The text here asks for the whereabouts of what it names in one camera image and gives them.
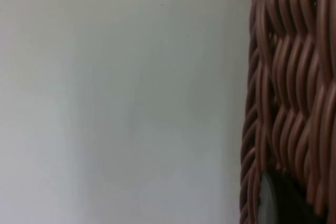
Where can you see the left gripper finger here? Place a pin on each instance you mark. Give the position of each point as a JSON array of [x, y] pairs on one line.
[[283, 203]]

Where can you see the dark brown wicker basket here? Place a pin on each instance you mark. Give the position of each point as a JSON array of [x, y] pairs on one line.
[[291, 77]]

